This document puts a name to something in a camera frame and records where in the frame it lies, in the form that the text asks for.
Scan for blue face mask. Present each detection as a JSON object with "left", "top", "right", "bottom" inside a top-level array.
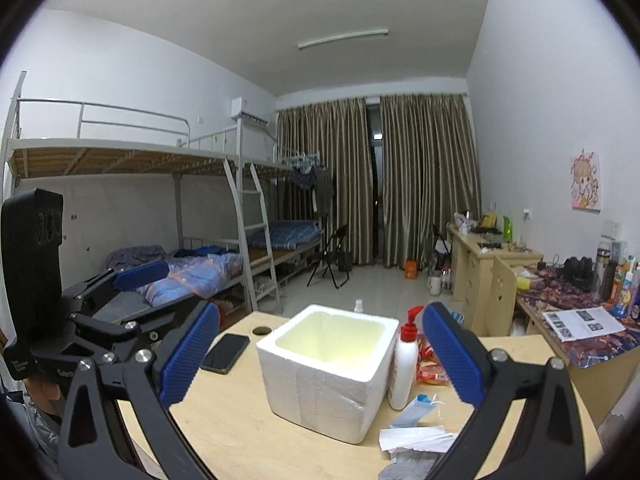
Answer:
[{"left": 390, "top": 393, "right": 442, "bottom": 429}]

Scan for white tissue paper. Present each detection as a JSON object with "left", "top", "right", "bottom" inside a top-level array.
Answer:
[{"left": 378, "top": 426, "right": 458, "bottom": 453}]

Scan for grey sock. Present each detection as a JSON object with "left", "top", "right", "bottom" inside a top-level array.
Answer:
[{"left": 378, "top": 452, "right": 440, "bottom": 480}]

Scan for person's left hand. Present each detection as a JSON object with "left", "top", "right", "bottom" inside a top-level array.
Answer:
[{"left": 24, "top": 375, "right": 64, "bottom": 417}]

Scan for black smartphone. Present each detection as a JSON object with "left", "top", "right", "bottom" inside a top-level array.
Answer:
[{"left": 201, "top": 334, "right": 250, "bottom": 375}]

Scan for red snack packets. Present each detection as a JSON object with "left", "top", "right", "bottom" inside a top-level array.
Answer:
[{"left": 416, "top": 334, "right": 449, "bottom": 386}]

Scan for white red pump bottle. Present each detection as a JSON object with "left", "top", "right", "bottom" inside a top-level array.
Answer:
[{"left": 387, "top": 306, "right": 424, "bottom": 411}]

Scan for blue plaid quilt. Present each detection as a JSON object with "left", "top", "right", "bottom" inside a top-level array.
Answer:
[{"left": 136, "top": 252, "right": 243, "bottom": 308}]

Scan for wooden chair smiley back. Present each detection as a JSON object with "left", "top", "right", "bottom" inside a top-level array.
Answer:
[{"left": 486, "top": 257, "right": 516, "bottom": 337}]

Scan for white mug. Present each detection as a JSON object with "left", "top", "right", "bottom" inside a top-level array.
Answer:
[{"left": 427, "top": 274, "right": 442, "bottom": 296}]

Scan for light wooden desk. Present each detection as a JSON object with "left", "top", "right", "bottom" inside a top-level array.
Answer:
[{"left": 447, "top": 224, "right": 544, "bottom": 336}]

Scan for orange box on floor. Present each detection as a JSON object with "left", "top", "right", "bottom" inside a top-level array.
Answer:
[{"left": 404, "top": 260, "right": 419, "bottom": 280}]

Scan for printed paper sheet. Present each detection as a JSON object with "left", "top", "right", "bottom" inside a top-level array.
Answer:
[{"left": 542, "top": 307, "right": 625, "bottom": 342}]

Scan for white metal bunk bed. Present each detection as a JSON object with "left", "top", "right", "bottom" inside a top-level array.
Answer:
[{"left": 1, "top": 70, "right": 320, "bottom": 310}]

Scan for white foam box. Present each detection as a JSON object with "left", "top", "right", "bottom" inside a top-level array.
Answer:
[{"left": 256, "top": 304, "right": 399, "bottom": 444}]

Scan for patterned cloth covered desk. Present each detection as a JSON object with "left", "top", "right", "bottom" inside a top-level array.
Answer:
[{"left": 516, "top": 266, "right": 639, "bottom": 426}]

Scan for green spray bottle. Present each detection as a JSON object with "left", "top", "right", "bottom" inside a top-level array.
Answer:
[{"left": 502, "top": 216, "right": 513, "bottom": 243}]

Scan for black headphones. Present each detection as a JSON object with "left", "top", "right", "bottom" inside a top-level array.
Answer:
[{"left": 562, "top": 257, "right": 594, "bottom": 292}]

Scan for black folding chair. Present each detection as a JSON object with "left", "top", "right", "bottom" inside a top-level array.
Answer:
[{"left": 307, "top": 224, "right": 352, "bottom": 289}]

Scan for steel thermos bottle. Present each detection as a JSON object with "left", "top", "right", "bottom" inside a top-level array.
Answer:
[{"left": 592, "top": 240, "right": 615, "bottom": 300}]

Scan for toiletry bottles group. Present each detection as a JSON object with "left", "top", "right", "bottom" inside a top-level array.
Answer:
[{"left": 611, "top": 255, "right": 637, "bottom": 318}]

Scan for brown right curtain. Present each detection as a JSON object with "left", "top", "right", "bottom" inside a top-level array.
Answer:
[{"left": 380, "top": 94, "right": 482, "bottom": 268}]

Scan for brown curtain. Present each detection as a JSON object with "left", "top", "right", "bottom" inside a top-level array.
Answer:
[
  {"left": 380, "top": 94, "right": 482, "bottom": 268},
  {"left": 278, "top": 98, "right": 373, "bottom": 266}
]

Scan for white air conditioner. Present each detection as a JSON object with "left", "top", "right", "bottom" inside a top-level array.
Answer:
[{"left": 230, "top": 96, "right": 269, "bottom": 126}]

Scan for hanging dark clothes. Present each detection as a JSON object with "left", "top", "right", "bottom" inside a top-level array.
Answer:
[{"left": 292, "top": 166, "right": 334, "bottom": 217}]

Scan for anime girl poster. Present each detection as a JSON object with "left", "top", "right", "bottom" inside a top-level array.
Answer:
[{"left": 570, "top": 150, "right": 601, "bottom": 211}]

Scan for brown left curtain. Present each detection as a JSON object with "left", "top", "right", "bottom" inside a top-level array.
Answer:
[{"left": 278, "top": 98, "right": 373, "bottom": 266}]

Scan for ceiling tube light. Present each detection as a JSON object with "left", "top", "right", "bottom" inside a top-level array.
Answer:
[{"left": 297, "top": 28, "right": 390, "bottom": 51}]

